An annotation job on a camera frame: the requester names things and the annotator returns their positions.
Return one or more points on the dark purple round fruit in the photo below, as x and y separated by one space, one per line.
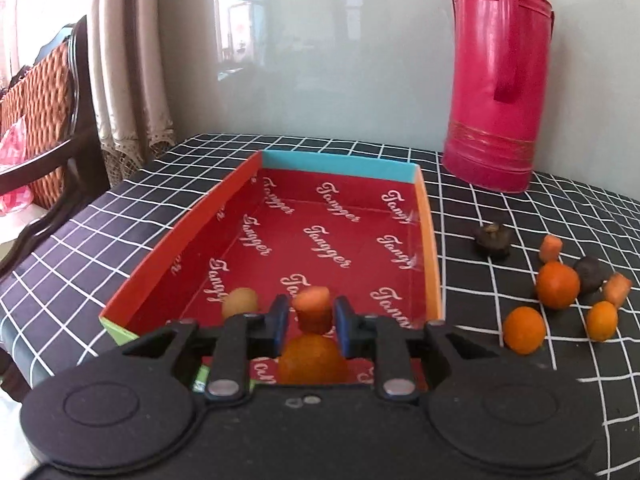
591 271

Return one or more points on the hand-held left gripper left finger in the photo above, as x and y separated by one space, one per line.
280 324

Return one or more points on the small orange mandarin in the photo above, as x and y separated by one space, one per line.
601 321

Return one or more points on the beige lace curtain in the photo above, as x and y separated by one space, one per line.
132 60

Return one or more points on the pink checked plastic bag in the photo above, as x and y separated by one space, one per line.
11 147

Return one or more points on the pink red thermos flask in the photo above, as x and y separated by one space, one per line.
495 90

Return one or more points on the dark brown fruit with stem crown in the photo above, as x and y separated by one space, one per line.
492 241

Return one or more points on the small yellowish round fruit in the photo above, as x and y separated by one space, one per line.
241 303

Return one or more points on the red printed cardboard box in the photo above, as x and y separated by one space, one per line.
345 240

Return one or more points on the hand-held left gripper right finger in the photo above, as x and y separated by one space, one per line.
343 325

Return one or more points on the wooden sofa with woven back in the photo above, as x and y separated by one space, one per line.
45 110

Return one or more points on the window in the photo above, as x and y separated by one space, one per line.
45 5

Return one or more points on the black white checked tablecloth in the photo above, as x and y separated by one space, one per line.
75 240

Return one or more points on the orange carrot piece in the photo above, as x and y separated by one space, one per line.
551 248
617 290
313 310

